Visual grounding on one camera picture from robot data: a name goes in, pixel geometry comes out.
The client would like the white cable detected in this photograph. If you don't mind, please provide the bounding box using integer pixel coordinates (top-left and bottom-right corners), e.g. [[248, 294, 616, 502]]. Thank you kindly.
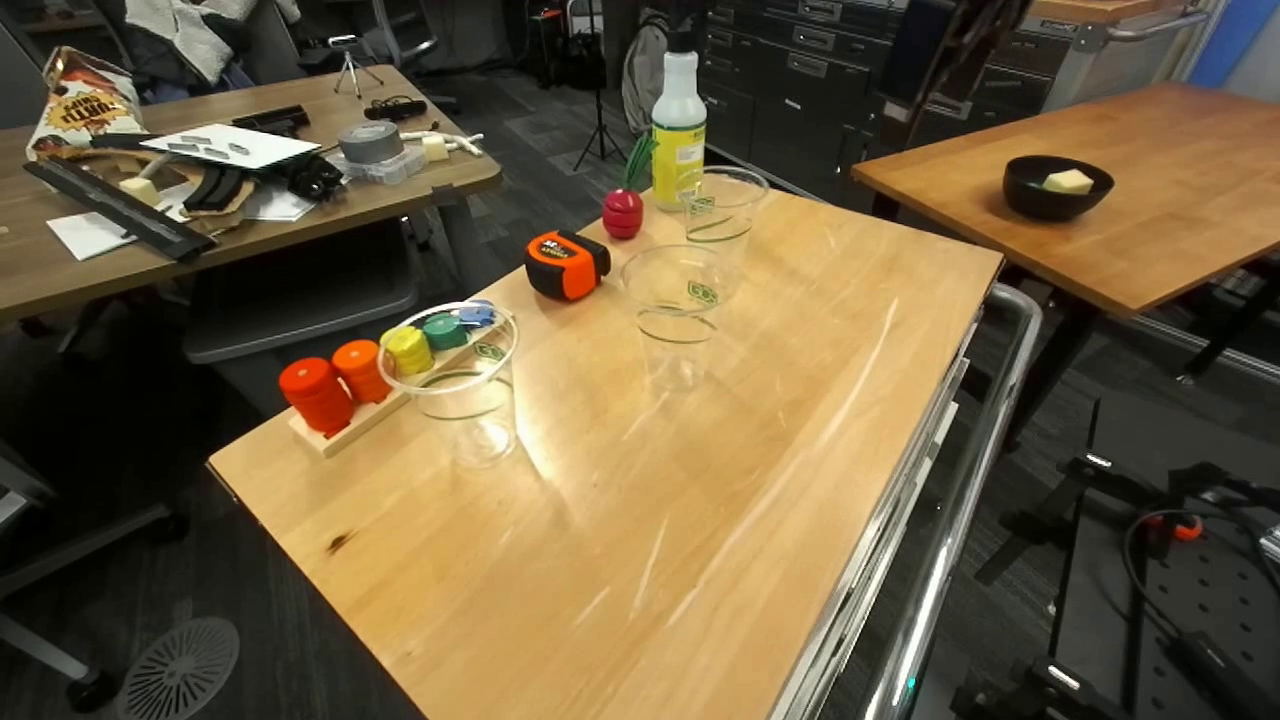
[[395, 123, 489, 161]]

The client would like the dark drawer cabinet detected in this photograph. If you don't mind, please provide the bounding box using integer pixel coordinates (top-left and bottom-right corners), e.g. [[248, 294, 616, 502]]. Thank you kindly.
[[697, 0, 1213, 203]]

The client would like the wooden cylinder toy base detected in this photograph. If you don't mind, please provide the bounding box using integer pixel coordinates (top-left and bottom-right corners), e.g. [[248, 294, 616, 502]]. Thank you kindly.
[[282, 311, 513, 459]]

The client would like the white printed paper sheet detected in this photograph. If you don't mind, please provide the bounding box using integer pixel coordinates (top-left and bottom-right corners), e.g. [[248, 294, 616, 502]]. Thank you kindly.
[[134, 119, 320, 171]]

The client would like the green toy cylinder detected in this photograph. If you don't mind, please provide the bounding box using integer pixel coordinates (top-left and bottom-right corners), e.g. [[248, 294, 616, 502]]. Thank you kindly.
[[416, 311, 470, 355]]

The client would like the small camera tripod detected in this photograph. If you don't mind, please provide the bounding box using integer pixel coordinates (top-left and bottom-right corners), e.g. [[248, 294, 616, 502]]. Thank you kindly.
[[322, 33, 384, 103]]

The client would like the black cylinder object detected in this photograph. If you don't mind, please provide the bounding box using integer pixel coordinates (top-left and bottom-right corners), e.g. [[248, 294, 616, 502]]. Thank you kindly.
[[278, 151, 347, 203]]

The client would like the white yellow-label spray bottle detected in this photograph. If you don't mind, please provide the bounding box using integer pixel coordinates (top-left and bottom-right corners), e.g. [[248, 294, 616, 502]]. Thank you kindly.
[[646, 30, 710, 216]]

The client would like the perforated round floor base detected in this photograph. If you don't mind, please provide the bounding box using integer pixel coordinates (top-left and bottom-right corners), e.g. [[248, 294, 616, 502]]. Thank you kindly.
[[116, 614, 244, 720]]

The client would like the clear plastic cup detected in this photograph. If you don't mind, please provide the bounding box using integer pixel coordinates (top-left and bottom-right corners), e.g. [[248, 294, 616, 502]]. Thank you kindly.
[[619, 241, 736, 400], [673, 161, 774, 275], [376, 295, 523, 466]]

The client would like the wooden side table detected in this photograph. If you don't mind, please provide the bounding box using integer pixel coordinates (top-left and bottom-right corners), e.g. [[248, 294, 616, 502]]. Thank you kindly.
[[852, 81, 1280, 321]]

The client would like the grey duct tape roll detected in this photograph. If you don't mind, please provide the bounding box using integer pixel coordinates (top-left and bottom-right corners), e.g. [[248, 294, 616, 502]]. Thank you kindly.
[[337, 119, 409, 175]]

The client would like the black chair base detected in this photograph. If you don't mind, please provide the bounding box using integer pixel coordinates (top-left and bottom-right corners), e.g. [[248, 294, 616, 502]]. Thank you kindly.
[[0, 437, 191, 711]]

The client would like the black remote control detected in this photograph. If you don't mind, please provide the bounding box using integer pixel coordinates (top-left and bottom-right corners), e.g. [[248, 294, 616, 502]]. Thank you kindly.
[[361, 94, 432, 123]]

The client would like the steel drawer cart with handle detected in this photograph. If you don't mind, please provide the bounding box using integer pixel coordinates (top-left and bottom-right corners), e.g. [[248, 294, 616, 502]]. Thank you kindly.
[[762, 280, 1046, 720]]

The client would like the red toy cylinder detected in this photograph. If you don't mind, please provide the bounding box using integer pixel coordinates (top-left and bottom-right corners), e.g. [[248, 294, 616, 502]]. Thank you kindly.
[[277, 353, 361, 440]]

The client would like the flat black device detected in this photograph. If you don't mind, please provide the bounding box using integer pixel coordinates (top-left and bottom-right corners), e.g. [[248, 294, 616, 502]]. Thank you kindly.
[[231, 103, 310, 137]]

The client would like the red toy apple green stem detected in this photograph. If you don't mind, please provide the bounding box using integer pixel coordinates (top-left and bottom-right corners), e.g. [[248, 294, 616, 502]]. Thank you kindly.
[[599, 131, 656, 246]]

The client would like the black camera stand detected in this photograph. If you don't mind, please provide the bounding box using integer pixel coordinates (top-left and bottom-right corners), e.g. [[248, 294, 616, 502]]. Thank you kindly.
[[952, 395, 1280, 720]]

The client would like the black bowl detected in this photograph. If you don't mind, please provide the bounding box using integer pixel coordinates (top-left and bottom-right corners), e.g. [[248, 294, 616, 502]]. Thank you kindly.
[[1000, 151, 1115, 224]]

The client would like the printed snack bag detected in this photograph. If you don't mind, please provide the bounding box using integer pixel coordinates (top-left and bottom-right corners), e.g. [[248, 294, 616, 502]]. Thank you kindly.
[[22, 46, 146, 163]]

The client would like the small white paper sheet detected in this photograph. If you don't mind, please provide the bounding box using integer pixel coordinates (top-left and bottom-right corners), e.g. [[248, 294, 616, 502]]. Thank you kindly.
[[43, 210, 134, 265]]

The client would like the orange toy cylinder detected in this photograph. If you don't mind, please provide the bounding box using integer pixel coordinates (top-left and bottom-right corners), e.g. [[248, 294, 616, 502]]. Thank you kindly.
[[326, 336, 395, 410]]

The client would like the long wooden office desk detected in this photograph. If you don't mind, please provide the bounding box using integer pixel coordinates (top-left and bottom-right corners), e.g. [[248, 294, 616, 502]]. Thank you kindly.
[[0, 61, 504, 324]]

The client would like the orange black tape measure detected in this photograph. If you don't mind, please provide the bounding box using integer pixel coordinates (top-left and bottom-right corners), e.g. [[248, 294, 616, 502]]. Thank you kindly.
[[519, 227, 616, 310]]

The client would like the long black bar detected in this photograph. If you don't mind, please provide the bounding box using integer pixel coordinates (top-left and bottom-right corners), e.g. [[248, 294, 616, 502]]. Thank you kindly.
[[21, 157, 214, 265]]

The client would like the yellow block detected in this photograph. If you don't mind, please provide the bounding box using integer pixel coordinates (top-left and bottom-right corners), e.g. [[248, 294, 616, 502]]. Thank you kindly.
[[1035, 163, 1096, 199]]

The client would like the yellow toy cylinder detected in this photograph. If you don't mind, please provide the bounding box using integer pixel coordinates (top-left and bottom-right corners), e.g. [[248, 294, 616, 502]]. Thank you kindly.
[[376, 324, 438, 379]]

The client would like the blue panel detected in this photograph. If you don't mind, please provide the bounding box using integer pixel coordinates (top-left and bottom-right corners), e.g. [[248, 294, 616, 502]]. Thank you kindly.
[[1182, 0, 1280, 97]]

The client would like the white jacket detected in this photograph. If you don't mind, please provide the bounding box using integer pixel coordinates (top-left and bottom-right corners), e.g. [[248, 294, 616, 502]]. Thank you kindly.
[[91, 0, 304, 94]]

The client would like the black perforated breadboard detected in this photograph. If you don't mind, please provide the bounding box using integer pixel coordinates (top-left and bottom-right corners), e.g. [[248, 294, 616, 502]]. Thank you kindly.
[[1132, 533, 1280, 720]]

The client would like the orange clamp handle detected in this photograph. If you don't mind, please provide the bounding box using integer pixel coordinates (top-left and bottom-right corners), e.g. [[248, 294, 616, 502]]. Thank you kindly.
[[1142, 511, 1207, 547]]

